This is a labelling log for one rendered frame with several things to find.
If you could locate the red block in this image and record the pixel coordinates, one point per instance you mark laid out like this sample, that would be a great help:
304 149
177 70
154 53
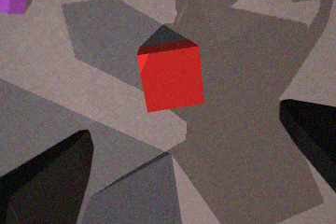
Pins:
171 75

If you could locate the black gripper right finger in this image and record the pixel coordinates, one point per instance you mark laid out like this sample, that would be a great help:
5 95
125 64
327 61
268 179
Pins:
312 127

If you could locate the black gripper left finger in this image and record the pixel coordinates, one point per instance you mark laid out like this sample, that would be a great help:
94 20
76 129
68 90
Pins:
48 189

